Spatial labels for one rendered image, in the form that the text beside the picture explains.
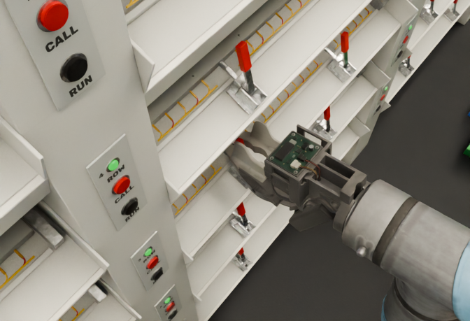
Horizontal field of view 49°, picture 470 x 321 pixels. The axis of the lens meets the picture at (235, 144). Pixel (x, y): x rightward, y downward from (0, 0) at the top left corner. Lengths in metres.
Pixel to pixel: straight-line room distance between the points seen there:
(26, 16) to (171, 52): 0.16
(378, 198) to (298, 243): 0.75
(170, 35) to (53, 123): 0.13
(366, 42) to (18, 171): 0.73
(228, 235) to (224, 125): 0.39
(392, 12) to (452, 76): 0.74
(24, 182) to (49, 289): 0.19
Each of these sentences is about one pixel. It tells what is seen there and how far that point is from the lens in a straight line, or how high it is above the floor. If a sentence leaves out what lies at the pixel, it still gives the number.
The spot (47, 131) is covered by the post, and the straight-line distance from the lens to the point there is 0.35.
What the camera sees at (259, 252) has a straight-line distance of 1.17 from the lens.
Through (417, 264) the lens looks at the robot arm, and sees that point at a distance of 0.60.
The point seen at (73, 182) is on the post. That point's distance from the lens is 0.41.
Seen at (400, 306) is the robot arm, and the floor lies 0.62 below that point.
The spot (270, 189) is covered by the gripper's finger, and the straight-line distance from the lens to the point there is 0.68.
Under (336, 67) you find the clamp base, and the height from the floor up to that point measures 0.57.
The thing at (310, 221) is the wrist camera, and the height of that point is 0.60.
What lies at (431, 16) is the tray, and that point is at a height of 0.37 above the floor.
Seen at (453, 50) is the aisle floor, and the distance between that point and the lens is 1.83.
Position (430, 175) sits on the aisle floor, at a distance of 1.52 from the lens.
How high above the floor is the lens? 1.24
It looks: 58 degrees down
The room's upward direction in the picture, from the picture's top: straight up
